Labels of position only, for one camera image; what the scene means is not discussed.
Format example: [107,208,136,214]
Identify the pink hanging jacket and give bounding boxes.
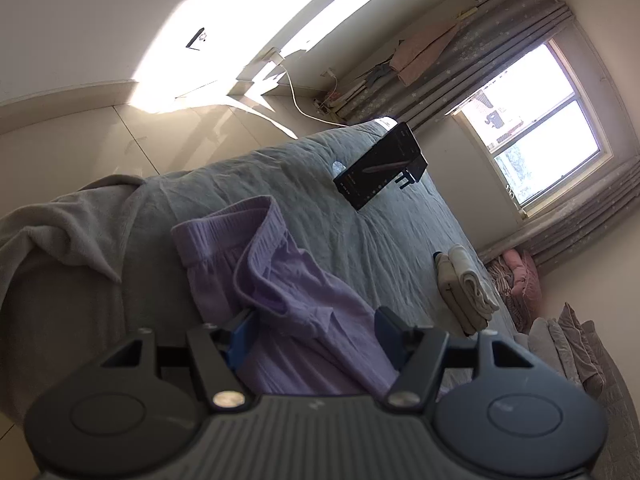
[389,22,458,86]

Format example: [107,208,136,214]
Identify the beige fleece blanket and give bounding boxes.
[0,175,146,426]

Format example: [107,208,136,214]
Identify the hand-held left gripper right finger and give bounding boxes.
[375,306,531,407]

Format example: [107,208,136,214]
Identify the purple pants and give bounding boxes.
[171,196,401,396]

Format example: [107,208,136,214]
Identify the upright black smartphone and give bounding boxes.
[334,121,423,211]

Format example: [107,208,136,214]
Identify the folded beige garment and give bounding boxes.
[436,254,493,337]

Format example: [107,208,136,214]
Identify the grey pillow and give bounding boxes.
[527,302,606,396]

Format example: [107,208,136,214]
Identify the pink quilt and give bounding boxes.
[500,249,540,318]

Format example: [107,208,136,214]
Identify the grey star-print curtain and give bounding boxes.
[477,157,640,273]
[345,0,573,131]

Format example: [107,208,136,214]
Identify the window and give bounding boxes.
[452,37,613,211]

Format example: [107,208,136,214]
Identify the blue phone stand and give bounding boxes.
[392,170,418,194]

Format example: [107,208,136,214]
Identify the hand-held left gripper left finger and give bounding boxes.
[100,307,258,407]

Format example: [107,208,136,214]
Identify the bed with grey sheet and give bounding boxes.
[115,119,531,401]

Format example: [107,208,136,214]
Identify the folded light grey quilt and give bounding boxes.
[580,320,637,461]

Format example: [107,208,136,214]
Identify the folded cream garment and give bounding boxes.
[447,245,501,318]

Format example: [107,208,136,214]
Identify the white charging cable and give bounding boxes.
[280,62,348,128]

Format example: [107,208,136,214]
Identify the folded striped blanket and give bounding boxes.
[485,257,526,331]

